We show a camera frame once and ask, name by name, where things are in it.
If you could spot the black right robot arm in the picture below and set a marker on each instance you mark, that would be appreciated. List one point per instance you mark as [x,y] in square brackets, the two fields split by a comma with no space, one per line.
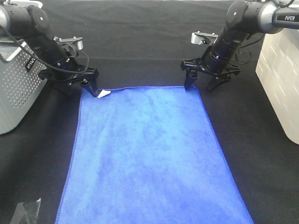
[244,18]

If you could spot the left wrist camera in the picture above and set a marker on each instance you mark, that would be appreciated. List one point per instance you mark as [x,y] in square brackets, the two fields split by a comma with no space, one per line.
[77,42]

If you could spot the blue microfibre towel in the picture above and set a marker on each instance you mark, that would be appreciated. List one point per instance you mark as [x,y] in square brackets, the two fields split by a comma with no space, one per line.
[148,155]

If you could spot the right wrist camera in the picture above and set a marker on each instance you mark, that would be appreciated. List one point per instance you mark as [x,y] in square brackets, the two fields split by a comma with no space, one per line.
[200,38]

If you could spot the clear tape strip left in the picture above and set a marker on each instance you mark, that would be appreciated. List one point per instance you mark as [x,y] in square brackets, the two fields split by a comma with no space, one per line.
[26,213]

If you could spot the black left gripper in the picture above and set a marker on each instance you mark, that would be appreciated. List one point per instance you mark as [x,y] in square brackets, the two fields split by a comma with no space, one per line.
[62,79]

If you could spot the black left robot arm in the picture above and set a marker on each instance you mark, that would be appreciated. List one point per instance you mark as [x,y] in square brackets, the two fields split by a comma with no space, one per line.
[29,28]

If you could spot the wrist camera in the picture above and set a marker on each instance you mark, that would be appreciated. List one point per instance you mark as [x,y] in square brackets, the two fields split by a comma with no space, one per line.
[77,42]
[200,38]

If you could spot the grey perforated laundry basket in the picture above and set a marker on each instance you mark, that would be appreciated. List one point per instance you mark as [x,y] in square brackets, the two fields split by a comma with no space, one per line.
[19,84]

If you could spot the white plastic storage basket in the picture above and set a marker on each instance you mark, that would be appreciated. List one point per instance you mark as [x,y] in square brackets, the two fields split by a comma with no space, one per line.
[278,71]

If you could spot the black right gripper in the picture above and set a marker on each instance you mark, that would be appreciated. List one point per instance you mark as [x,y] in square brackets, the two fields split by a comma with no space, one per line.
[220,71]

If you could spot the black table cloth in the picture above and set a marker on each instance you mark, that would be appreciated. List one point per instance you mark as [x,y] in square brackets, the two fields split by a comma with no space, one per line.
[142,43]

